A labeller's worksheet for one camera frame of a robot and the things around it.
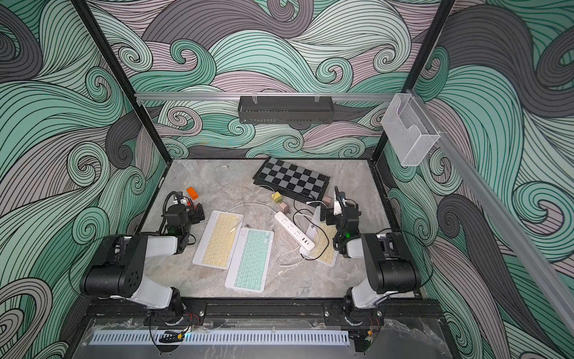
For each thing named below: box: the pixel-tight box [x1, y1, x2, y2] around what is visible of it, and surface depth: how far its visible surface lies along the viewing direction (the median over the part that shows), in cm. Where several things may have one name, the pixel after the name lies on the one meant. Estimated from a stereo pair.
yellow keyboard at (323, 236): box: [306, 205, 339, 268], surface depth 91 cm
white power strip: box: [274, 210, 316, 252], surface depth 92 cm
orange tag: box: [186, 186, 199, 201], surface depth 109 cm
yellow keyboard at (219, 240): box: [192, 210, 245, 270], surface depth 92 cm
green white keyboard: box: [224, 227, 275, 294], surface depth 87 cm
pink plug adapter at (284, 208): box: [279, 201, 291, 215], surface depth 100 cm
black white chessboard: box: [252, 156, 331, 205], surface depth 109 cm
